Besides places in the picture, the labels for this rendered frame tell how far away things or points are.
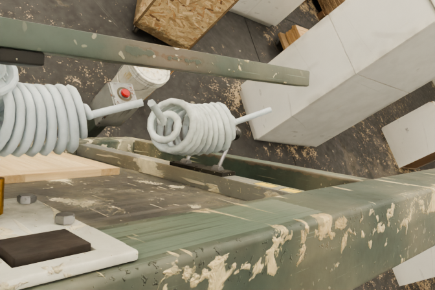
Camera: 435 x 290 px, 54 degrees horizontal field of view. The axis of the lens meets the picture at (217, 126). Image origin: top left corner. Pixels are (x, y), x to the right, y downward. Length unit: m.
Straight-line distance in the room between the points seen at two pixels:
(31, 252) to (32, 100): 0.13
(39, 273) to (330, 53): 3.19
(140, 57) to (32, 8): 2.87
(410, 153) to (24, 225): 5.63
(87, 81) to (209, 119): 2.54
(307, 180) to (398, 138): 4.82
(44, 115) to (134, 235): 0.12
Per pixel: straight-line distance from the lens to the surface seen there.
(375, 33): 3.22
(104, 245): 0.32
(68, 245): 0.31
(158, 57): 0.38
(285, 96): 3.55
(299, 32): 4.90
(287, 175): 1.19
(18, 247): 0.31
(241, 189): 0.97
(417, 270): 4.61
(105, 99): 1.79
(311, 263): 0.46
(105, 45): 0.36
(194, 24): 3.41
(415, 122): 5.88
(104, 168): 1.20
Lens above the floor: 2.19
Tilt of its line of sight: 39 degrees down
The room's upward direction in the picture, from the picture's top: 53 degrees clockwise
